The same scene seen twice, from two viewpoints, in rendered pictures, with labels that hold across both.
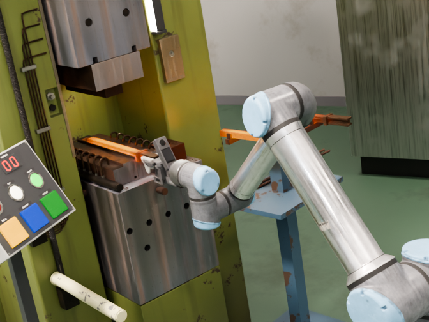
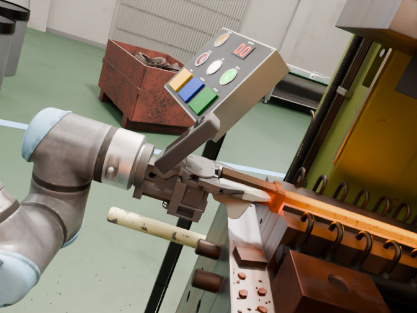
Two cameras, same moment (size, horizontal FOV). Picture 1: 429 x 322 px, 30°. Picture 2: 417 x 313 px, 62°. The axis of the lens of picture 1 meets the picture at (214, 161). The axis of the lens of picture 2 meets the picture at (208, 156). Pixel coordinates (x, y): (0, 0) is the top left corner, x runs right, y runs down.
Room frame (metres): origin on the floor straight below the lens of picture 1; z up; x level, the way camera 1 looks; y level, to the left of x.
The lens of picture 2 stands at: (2.90, -0.26, 1.22)
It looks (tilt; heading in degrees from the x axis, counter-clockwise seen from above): 21 degrees down; 121
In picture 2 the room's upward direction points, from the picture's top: 21 degrees clockwise
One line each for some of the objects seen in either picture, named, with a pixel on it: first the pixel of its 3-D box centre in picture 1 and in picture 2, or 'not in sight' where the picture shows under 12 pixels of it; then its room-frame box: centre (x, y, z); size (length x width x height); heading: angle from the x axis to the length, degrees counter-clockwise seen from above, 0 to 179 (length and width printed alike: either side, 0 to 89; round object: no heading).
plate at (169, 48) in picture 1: (171, 58); not in sight; (3.03, 0.10, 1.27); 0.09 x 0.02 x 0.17; 126
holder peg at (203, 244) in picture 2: (161, 190); (207, 249); (2.69, 0.20, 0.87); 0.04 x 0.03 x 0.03; 36
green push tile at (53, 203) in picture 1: (53, 204); (203, 102); (2.37, 0.52, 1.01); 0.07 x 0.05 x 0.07; 151
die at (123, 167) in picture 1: (106, 157); (378, 246); (2.91, 0.40, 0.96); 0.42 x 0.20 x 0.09; 36
